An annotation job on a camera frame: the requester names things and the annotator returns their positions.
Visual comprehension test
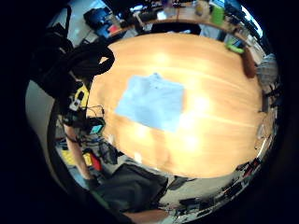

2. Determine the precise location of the light blue cloth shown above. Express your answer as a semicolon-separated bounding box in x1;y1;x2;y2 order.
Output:
114;72;185;133

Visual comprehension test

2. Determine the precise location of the cluttered wooden desk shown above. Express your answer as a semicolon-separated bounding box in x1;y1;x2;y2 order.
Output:
116;1;253;43

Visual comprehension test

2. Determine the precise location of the small green object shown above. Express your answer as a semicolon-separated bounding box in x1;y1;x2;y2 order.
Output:
225;41;246;55

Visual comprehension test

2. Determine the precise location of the red box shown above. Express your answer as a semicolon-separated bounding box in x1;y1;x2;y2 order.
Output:
91;153;103;172

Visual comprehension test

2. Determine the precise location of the brown cylinder object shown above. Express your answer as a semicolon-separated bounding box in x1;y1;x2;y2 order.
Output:
242;46;258;79

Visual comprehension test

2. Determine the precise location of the green box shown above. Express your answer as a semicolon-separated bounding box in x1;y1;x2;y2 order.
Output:
210;5;226;26

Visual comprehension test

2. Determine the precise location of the the person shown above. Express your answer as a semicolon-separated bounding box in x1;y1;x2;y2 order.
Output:
64;123;171;224

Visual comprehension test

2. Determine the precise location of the yellow box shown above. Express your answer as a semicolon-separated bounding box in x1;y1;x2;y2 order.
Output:
61;148;78;166

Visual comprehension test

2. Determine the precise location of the black bag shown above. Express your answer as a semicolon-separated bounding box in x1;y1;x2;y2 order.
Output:
83;7;110;31

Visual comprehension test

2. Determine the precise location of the white marker cube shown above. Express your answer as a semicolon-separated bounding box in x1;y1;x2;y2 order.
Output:
68;96;82;112

